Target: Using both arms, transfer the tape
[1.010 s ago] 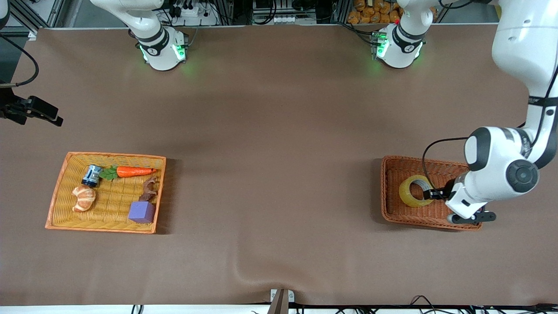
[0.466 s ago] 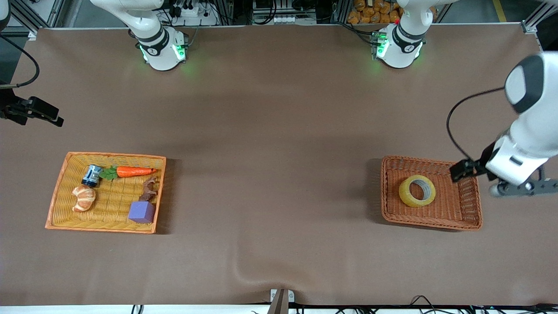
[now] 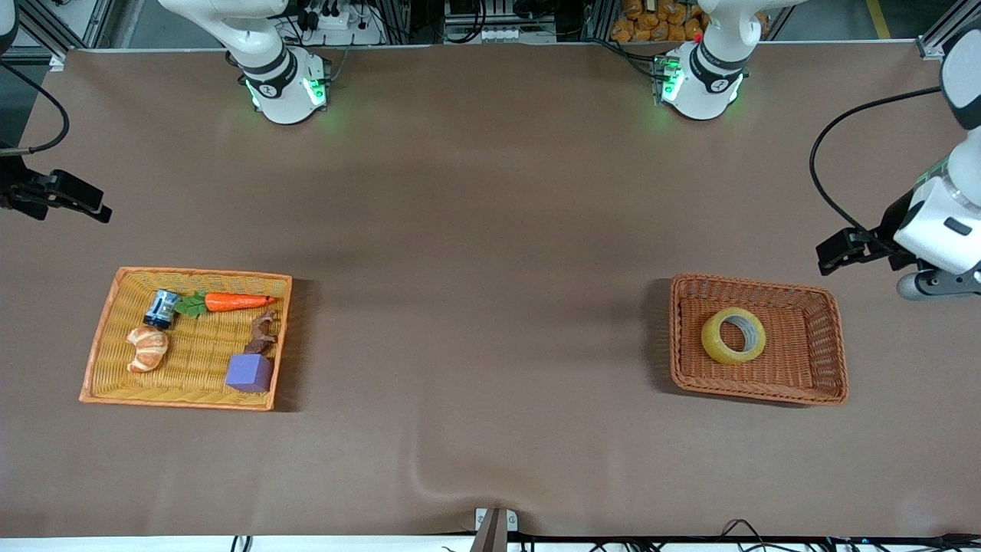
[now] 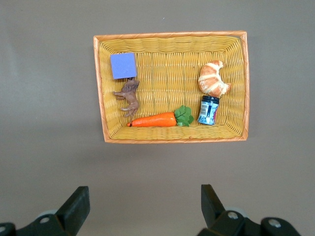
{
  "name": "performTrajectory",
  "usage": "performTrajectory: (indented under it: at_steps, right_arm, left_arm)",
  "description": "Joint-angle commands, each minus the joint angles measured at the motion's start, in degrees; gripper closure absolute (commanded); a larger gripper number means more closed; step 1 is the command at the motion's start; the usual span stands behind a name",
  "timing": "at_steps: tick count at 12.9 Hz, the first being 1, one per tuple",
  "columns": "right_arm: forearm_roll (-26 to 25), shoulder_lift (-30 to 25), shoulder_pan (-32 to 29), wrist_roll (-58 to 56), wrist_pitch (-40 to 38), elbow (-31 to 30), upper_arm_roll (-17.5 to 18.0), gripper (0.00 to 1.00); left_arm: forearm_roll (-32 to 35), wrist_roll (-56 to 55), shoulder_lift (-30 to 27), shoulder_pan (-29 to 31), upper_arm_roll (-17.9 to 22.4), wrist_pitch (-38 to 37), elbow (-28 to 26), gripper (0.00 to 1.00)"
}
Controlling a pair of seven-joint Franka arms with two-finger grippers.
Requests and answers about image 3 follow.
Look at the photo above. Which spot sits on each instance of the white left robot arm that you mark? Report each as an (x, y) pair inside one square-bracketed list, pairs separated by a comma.
[(701, 84)]

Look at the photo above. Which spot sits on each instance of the brown toy animal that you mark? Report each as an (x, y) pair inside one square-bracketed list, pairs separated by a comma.
[(262, 333)]

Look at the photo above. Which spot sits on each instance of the white power strip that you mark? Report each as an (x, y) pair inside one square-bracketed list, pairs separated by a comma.
[(337, 21)]

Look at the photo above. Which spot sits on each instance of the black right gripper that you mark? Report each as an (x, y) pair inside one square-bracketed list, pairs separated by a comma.
[(17, 192)]

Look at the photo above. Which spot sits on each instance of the orange wicker tray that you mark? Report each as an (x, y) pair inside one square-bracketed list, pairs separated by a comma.
[(191, 383)]

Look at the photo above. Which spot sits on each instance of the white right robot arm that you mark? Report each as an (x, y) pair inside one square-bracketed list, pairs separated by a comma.
[(283, 92)]

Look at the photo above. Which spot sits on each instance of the brown wicker basket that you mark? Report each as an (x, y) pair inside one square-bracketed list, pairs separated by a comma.
[(812, 368)]

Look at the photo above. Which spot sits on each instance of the metal bracket with brown post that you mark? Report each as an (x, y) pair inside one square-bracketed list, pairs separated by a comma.
[(494, 525)]

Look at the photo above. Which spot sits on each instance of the aluminium frame profile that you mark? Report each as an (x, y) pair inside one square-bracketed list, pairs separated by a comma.
[(950, 31), (46, 27)]

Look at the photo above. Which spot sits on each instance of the toy croissant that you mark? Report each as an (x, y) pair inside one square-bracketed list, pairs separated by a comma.
[(147, 349)]

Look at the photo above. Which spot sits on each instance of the bag of orange buns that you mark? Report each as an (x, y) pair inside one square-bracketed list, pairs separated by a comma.
[(659, 19)]

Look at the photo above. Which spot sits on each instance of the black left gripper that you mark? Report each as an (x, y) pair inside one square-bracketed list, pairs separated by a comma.
[(881, 239)]

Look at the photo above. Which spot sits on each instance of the purple block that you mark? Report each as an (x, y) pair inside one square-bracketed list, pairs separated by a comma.
[(249, 373)]

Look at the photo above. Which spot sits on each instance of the small blue can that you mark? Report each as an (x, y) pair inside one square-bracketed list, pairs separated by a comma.
[(162, 309)]

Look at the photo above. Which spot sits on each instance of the small white socket strip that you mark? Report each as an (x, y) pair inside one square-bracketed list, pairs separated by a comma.
[(497, 33)]

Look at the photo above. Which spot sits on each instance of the toy carrot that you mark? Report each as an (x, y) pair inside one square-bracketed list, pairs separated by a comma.
[(234, 302)]

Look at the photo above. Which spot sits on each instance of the yellow tape roll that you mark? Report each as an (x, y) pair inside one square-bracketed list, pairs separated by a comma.
[(716, 345)]

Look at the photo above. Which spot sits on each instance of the brown table cover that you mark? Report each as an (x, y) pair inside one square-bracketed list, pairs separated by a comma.
[(498, 230)]

